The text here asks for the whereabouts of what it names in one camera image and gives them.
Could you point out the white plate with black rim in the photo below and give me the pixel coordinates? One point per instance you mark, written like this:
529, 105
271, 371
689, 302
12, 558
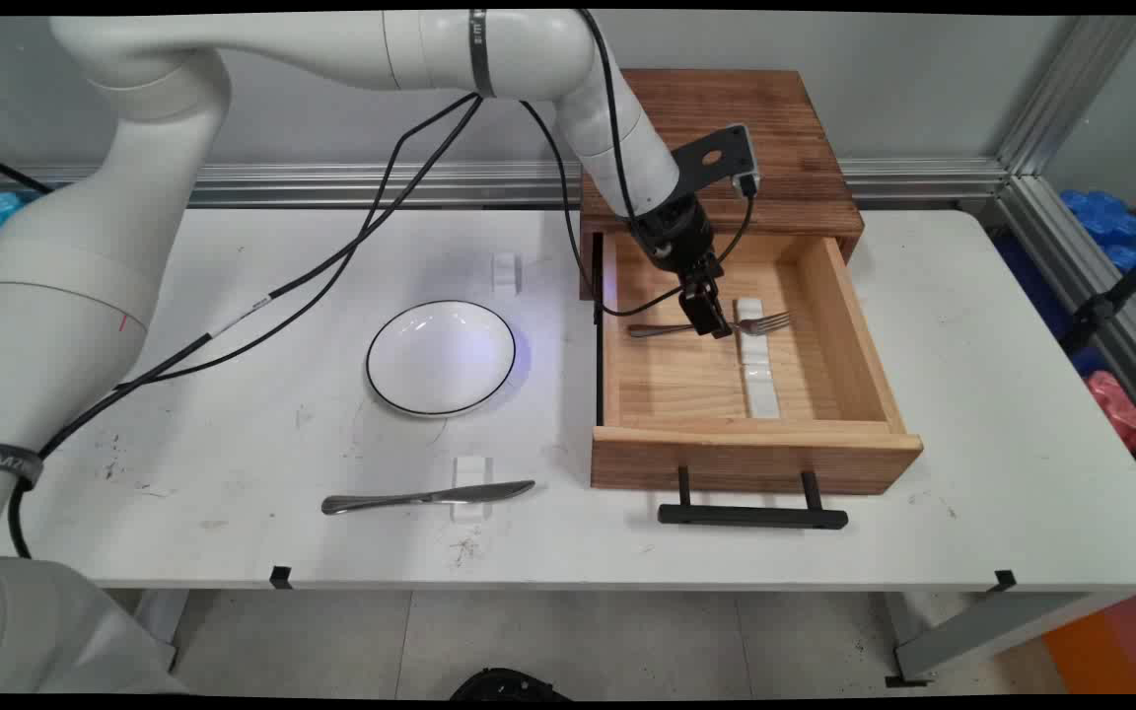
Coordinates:
440, 360

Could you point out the orange box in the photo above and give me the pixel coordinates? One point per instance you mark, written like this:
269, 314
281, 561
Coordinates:
1115, 646

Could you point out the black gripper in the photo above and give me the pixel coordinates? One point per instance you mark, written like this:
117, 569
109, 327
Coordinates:
674, 235

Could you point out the small black table clamp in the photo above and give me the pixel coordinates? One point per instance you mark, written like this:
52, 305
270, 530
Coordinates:
1003, 582
280, 578

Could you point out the side aluminium frame rail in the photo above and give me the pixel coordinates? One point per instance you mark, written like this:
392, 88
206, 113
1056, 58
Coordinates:
1081, 266

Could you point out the horizontal aluminium frame rail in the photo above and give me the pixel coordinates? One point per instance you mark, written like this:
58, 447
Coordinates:
331, 184

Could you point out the white ceramic cutlery rest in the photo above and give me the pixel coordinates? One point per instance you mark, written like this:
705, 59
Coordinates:
751, 345
763, 392
506, 273
469, 471

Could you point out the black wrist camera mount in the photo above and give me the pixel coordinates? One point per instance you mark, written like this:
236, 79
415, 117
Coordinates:
716, 156

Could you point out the black tripod stand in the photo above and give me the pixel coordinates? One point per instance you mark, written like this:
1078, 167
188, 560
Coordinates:
1115, 294

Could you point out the red plastic bag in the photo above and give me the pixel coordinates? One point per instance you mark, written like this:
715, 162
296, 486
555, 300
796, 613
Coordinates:
1115, 404

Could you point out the dark wooden cabinet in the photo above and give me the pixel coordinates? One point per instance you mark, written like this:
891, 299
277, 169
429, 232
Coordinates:
726, 99

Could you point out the steel table knife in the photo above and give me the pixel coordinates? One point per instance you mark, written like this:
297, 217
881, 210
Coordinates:
400, 500

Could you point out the upright aluminium frame post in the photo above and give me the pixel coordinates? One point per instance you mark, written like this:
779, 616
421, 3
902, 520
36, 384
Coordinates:
1071, 94

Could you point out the white table leg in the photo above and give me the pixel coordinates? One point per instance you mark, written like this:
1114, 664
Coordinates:
162, 626
1002, 631

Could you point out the steel fork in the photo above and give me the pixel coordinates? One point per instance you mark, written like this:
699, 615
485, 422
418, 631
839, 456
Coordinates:
652, 330

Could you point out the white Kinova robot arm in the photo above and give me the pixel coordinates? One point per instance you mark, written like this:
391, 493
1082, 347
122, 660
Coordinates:
65, 256

